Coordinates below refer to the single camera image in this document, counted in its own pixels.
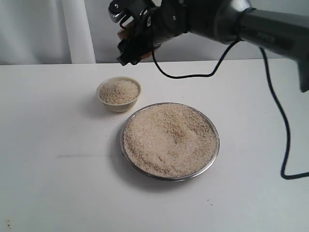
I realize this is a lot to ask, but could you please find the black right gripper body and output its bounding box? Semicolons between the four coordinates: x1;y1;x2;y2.
135;0;226;46

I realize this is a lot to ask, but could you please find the brown wooden cup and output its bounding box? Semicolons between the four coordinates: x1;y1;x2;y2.
117;21;162;64

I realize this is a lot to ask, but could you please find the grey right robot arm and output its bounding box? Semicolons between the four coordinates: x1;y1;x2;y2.
108;0;309;92

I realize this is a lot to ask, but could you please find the rice in cream bowl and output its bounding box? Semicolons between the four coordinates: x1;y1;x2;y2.
99;80;140;105

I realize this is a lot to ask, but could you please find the cream ceramic bowl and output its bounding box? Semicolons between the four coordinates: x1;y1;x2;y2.
97;77;141;113

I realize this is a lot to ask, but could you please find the rice in metal tray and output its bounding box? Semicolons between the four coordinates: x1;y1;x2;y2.
123;105;217;178

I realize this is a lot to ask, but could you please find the round metal tray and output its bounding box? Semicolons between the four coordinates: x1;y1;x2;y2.
120;102;220;182

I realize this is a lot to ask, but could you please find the white backdrop cloth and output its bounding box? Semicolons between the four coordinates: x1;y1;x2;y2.
0;0;309;65

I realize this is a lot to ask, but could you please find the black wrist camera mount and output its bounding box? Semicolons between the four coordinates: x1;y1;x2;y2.
108;0;147;23

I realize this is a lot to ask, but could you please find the black camera cable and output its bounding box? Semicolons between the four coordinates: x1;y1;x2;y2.
119;9;309;180

